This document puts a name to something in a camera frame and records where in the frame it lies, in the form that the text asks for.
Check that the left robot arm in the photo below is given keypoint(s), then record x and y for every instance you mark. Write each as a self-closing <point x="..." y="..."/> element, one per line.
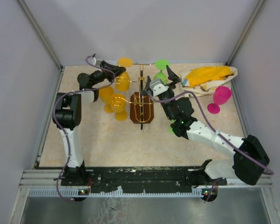
<point x="67" y="115"/>

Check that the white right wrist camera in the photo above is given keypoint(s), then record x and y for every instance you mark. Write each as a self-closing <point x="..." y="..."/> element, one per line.
<point x="157" y="87"/>

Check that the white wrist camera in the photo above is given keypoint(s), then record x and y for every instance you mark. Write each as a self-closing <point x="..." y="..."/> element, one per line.
<point x="157" y="87"/>
<point x="95" y="61"/>

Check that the yellow wine glass hung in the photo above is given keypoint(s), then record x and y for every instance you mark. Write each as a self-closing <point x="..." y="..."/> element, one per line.
<point x="122" y="82"/>

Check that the green wine glass hung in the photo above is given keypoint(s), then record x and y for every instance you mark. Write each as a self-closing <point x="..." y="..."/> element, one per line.
<point x="161" y="65"/>

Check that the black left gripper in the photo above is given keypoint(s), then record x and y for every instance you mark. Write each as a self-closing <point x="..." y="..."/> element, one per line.
<point x="117" y="70"/>

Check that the gold wire wine glass rack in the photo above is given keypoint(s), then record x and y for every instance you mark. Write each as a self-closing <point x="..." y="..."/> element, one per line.
<point x="141" y="80"/>

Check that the yellow wine glass left front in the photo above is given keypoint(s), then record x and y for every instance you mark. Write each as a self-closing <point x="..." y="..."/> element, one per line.
<point x="118" y="105"/>

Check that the yellow wine glass left back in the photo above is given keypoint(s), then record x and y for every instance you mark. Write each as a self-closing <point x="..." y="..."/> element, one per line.
<point x="105" y="94"/>

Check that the green wine glass standing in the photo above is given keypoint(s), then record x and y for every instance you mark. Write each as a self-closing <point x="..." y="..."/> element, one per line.
<point x="171" y="130"/>

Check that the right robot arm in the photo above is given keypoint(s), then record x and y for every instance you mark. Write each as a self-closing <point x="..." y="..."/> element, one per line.
<point x="247" y="158"/>

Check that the pink plastic wine glass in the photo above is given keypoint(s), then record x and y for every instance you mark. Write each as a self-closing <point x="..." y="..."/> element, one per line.
<point x="221" y="95"/>

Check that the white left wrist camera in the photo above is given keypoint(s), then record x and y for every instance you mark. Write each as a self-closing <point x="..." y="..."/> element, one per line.
<point x="95" y="61"/>

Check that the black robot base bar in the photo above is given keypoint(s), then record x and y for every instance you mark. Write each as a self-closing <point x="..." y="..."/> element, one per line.
<point x="99" y="176"/>

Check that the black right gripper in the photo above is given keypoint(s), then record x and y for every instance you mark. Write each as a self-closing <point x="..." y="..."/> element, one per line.
<point x="173" y="77"/>

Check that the yellow patterned folded cloth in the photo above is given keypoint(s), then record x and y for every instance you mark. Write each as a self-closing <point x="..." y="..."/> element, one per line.
<point x="205" y="80"/>

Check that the wooden rack base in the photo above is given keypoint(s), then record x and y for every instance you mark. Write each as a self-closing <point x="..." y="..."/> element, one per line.
<point x="141" y="109"/>

